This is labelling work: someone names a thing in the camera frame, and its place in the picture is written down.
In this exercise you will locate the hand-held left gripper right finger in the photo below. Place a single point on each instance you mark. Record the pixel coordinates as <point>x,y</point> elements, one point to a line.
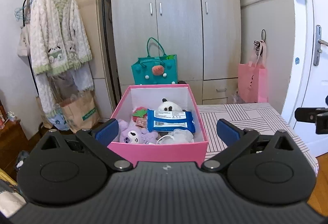
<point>228,132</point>

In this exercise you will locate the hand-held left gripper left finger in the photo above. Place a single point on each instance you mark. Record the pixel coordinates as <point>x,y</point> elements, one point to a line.
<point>106,131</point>

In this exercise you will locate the purple plush toy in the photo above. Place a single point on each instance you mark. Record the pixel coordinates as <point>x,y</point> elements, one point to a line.
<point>133,135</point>

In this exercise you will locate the floral fabric scrunchie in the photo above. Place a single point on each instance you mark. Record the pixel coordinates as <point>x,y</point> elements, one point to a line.
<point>141,122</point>

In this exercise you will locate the pink strawberry plush toy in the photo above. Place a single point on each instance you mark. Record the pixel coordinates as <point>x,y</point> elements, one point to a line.
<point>140,112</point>

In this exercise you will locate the clear plastic bag item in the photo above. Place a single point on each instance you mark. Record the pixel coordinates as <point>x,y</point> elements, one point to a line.
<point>182,135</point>

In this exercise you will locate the pink cardboard box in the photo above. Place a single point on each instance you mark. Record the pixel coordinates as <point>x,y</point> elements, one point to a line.
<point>158,151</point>

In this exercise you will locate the blue wet wipes pack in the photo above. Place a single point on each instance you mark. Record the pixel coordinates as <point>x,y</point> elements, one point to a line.
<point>169,120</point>

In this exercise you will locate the white round plush toy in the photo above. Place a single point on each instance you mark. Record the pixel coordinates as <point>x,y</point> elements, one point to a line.
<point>170,106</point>

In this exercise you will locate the white door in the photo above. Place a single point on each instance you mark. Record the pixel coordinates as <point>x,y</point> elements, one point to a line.
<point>307,80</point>

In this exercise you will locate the brown paper bag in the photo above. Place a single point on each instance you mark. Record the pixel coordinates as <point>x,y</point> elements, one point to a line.
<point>79,114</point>

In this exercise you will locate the striped tablecloth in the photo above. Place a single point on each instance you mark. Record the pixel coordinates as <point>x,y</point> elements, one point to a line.
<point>256,114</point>

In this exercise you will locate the light blue printed bag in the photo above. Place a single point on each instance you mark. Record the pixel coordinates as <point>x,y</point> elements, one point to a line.
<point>59,120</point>

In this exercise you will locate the blue door sticker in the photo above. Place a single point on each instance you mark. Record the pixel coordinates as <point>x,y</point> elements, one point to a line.
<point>297,61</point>

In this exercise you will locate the pink tote bag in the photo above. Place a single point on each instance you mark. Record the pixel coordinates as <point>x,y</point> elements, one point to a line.
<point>252,83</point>

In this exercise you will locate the teal felt tote bag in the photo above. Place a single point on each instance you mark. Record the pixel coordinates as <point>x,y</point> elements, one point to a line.
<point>143,75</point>

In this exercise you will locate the brown wooden cabinet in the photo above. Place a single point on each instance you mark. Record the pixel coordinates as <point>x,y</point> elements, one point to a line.
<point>12,142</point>

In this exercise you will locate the black clothes rack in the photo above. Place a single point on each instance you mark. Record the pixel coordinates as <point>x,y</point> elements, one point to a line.
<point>107,34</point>

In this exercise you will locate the white green knit cardigan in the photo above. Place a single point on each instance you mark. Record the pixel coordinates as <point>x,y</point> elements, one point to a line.
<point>56,34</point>

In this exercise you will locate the grey wooden wardrobe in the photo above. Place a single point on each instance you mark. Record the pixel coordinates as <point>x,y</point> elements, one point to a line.
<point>179,34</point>

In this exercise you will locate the white cloth bag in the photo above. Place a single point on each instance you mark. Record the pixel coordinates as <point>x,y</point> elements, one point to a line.
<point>23,44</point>

